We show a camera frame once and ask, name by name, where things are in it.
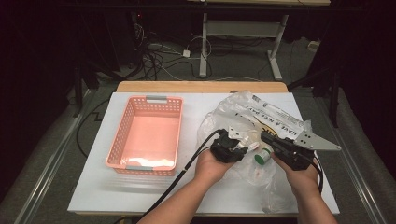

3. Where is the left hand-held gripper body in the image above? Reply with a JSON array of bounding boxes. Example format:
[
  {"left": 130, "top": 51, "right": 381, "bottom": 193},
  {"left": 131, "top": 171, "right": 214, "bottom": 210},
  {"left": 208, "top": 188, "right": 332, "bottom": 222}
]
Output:
[{"left": 210, "top": 125, "right": 246, "bottom": 164}]

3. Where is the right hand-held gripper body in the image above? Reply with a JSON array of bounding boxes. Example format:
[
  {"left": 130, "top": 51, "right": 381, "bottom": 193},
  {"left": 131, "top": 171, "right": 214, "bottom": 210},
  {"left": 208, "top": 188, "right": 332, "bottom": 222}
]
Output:
[{"left": 272, "top": 130, "right": 342, "bottom": 172}]

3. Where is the small white dropper bottle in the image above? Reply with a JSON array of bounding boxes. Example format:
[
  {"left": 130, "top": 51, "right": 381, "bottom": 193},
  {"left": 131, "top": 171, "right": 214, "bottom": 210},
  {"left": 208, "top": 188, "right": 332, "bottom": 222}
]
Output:
[{"left": 237, "top": 135, "right": 260, "bottom": 151}]

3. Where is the white bottle with green cap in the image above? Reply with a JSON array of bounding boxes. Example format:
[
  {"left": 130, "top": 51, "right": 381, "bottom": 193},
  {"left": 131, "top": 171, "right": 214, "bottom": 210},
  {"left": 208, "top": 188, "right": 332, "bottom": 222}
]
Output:
[{"left": 254, "top": 147, "right": 273, "bottom": 166}]

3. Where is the clear plastic bag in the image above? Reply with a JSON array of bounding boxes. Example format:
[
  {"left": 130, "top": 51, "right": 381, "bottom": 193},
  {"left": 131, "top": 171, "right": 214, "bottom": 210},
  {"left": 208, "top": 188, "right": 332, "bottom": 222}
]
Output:
[{"left": 196, "top": 91, "right": 312, "bottom": 214}]

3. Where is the pink plastic basket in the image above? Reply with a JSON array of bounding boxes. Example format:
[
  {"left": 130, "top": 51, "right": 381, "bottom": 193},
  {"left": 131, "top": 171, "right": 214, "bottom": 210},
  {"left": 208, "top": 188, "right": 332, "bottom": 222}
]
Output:
[{"left": 105, "top": 95, "right": 184, "bottom": 177}]

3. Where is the person's left hand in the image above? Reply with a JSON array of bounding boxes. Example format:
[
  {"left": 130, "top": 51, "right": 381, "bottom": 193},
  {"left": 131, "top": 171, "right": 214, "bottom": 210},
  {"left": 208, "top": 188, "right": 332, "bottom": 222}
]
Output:
[{"left": 193, "top": 149, "right": 236, "bottom": 185}]

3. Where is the person's right hand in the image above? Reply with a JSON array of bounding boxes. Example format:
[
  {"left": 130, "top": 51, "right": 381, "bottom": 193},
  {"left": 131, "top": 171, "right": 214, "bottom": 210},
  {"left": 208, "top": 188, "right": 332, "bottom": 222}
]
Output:
[{"left": 272, "top": 153, "right": 321, "bottom": 199}]

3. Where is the black metal stand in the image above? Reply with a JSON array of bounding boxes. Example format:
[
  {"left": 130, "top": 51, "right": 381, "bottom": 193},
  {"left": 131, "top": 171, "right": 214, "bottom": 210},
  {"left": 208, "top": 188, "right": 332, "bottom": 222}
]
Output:
[
  {"left": 286, "top": 66, "right": 342, "bottom": 129},
  {"left": 73, "top": 59, "right": 125, "bottom": 118}
]

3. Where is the white table board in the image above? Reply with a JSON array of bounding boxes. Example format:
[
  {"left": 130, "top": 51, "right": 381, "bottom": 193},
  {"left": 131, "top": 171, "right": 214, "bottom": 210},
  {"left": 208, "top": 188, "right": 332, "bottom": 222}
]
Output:
[{"left": 67, "top": 91, "right": 340, "bottom": 216}]

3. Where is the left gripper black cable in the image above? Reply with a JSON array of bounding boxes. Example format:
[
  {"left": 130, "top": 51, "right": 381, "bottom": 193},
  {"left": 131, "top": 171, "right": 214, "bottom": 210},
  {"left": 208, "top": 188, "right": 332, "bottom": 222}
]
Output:
[{"left": 113, "top": 129, "right": 222, "bottom": 224}]

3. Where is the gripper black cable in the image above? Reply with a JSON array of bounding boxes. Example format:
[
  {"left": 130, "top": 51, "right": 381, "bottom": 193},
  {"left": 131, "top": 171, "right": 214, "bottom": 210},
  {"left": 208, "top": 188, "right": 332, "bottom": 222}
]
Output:
[
  {"left": 306, "top": 155, "right": 324, "bottom": 195},
  {"left": 113, "top": 129, "right": 222, "bottom": 224}
]

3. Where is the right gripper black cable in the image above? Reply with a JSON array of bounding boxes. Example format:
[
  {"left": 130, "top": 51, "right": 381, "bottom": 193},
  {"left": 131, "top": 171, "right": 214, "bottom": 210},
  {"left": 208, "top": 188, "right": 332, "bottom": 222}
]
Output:
[{"left": 306, "top": 155, "right": 324, "bottom": 195}]

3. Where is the white metal desk frame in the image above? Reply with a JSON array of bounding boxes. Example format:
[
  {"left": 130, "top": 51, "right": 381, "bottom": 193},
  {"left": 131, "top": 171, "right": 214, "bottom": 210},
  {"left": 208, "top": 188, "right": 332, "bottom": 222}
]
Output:
[{"left": 199, "top": 12, "right": 289, "bottom": 81}]

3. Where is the tangle of floor cables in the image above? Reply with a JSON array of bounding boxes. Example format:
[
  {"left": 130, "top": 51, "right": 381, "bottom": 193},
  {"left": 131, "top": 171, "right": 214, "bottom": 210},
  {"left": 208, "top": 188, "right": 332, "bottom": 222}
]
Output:
[{"left": 132, "top": 18, "right": 216, "bottom": 82}]

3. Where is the black floor cable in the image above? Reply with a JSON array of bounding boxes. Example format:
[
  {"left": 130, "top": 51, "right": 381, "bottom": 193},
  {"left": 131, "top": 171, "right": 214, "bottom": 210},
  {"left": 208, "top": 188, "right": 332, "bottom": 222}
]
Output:
[{"left": 76, "top": 99, "right": 110, "bottom": 158}]

